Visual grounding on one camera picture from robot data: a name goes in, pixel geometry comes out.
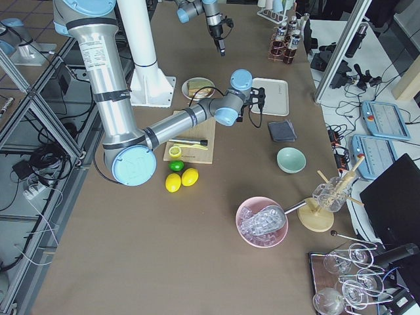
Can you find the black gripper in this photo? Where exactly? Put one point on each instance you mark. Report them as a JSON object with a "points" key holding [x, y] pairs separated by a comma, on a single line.
{"points": [[216, 32]]}

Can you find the bread slice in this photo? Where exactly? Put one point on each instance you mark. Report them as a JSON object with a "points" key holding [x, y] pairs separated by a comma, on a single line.
{"points": [[201, 93], [194, 85]]}

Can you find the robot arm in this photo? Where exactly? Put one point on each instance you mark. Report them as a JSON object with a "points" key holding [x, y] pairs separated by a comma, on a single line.
{"points": [[215, 20], [117, 48]]}

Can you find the cream rabbit tray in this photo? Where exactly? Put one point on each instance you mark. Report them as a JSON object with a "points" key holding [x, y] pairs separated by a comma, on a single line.
{"points": [[277, 99]]}

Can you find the wine glass rack tray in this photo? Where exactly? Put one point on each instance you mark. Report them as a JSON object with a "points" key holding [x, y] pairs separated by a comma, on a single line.
{"points": [[359, 280]]}

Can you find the white round plate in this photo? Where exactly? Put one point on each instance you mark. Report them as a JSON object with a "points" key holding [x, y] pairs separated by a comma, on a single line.
{"points": [[184, 88]]}

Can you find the tea bottle top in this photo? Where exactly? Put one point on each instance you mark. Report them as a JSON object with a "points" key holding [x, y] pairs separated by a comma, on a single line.
{"points": [[281, 31]]}

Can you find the tea bottle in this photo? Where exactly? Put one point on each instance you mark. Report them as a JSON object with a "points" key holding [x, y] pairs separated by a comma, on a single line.
{"points": [[281, 31], [292, 25], [294, 40]]}

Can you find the light blue cup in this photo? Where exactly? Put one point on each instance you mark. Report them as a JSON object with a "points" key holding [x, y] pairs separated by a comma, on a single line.
{"points": [[277, 6]]}

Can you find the tea bottle lower right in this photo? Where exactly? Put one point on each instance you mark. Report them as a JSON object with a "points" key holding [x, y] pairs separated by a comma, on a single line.
{"points": [[292, 25]]}

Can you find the tea bottle lower left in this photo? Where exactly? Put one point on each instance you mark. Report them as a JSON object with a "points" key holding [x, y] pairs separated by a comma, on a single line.
{"points": [[294, 40]]}

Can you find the wooden cutting board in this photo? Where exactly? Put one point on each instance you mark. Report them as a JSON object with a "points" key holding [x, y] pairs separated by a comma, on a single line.
{"points": [[199, 153]]}

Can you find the grey folded cloth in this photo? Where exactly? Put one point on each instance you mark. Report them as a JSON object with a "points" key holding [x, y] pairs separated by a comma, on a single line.
{"points": [[282, 131]]}

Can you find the half cut lemon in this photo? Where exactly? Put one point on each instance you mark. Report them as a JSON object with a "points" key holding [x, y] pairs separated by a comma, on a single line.
{"points": [[175, 151]]}

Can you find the green lime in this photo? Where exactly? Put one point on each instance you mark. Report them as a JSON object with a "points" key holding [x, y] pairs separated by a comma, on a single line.
{"points": [[176, 165]]}

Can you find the mint green bowl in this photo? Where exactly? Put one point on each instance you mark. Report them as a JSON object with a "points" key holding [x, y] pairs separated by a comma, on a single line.
{"points": [[291, 160]]}

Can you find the yellow lemon upper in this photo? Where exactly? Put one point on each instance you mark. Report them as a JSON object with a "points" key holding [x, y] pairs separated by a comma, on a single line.
{"points": [[189, 177]]}

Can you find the yellow lemon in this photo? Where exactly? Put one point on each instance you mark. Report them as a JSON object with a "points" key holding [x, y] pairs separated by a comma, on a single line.
{"points": [[189, 177], [173, 182]]}

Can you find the yellow lemon lower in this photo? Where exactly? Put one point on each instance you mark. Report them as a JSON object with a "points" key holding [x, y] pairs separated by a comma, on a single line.
{"points": [[173, 182]]}

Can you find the pink bowl with ice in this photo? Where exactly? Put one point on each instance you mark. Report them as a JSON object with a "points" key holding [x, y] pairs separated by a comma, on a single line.
{"points": [[246, 211]]}

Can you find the blue teach pendant far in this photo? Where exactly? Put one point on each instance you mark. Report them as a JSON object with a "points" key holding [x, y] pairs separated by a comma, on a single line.
{"points": [[384, 120]]}

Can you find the blue teach pendant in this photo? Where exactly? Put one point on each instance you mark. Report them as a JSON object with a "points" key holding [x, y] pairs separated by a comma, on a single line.
{"points": [[379, 155], [384, 120]]}

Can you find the metal ice scoop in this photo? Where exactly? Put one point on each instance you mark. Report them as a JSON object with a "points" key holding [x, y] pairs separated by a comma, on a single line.
{"points": [[271, 219]]}

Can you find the glass pitcher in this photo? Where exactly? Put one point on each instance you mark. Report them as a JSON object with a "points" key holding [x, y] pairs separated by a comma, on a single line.
{"points": [[332, 195]]}

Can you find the blue teach pendant near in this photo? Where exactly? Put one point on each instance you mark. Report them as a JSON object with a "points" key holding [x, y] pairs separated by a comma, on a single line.
{"points": [[379, 155]]}

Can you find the wooden cup tree stand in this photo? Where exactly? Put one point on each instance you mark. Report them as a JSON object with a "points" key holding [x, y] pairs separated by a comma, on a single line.
{"points": [[317, 219]]}

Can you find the black laptop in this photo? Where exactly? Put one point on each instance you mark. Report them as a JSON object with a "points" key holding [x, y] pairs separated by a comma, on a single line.
{"points": [[391, 202]]}

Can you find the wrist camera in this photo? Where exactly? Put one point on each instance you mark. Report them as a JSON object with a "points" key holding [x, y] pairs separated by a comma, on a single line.
{"points": [[257, 97], [228, 21]]}

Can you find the copper wire bottle rack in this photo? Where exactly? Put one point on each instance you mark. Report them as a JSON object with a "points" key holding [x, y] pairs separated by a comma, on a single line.
{"points": [[278, 51]]}

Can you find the white wire cup rack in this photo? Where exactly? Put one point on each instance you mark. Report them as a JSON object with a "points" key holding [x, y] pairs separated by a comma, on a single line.
{"points": [[274, 17]]}

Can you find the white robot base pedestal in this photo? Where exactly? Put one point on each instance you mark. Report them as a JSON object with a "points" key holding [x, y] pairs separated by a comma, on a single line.
{"points": [[149, 86]]}

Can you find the black handled knife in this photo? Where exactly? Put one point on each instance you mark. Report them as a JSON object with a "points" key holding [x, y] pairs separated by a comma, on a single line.
{"points": [[190, 143]]}

